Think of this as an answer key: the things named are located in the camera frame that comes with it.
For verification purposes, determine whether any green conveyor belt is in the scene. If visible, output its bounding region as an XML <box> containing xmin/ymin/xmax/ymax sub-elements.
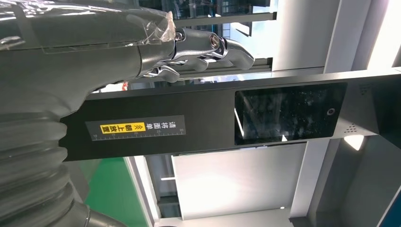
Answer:
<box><xmin>78</xmin><ymin>157</ymin><xmax>148</xmax><ymax>227</ymax></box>

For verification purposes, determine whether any black inbound scanner machine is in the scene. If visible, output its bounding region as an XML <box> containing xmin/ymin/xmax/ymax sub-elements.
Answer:
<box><xmin>59</xmin><ymin>67</ymin><xmax>401</xmax><ymax>162</ymax></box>

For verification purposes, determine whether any yellow black label sticker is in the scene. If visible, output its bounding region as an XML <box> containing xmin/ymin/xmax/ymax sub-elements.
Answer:
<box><xmin>85</xmin><ymin>115</ymin><xmax>186</xmax><ymax>141</ymax></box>

